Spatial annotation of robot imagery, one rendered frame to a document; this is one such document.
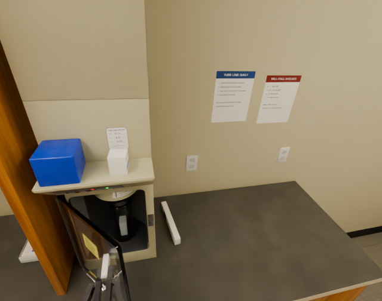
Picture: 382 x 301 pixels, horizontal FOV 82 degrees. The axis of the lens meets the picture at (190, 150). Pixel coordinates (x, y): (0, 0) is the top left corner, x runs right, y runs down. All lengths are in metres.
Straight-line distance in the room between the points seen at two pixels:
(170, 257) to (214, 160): 0.60
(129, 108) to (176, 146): 0.62
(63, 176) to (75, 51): 0.32
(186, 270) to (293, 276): 0.48
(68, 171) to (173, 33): 0.71
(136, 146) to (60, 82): 0.27
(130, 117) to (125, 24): 0.24
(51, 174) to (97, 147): 0.15
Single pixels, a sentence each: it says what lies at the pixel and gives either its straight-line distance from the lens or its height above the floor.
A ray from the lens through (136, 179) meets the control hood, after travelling 0.66.
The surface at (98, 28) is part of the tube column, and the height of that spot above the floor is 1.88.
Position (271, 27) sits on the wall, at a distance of 1.23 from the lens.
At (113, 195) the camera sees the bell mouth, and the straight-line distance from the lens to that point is 0.87.
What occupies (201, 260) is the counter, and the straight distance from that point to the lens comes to 1.16.
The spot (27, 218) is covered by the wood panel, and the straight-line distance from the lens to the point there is 0.83.
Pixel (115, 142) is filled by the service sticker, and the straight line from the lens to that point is 0.72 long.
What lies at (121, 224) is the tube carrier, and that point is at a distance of 1.04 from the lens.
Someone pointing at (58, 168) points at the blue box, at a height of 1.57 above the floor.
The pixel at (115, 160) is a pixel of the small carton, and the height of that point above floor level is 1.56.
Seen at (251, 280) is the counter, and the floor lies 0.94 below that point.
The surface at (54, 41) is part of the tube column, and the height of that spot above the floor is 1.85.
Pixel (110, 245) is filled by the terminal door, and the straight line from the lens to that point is 0.68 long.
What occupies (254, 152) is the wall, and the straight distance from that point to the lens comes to 1.46.
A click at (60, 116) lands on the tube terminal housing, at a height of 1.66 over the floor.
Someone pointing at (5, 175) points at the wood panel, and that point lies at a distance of 0.74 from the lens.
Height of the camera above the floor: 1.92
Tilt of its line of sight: 32 degrees down
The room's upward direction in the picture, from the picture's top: 4 degrees clockwise
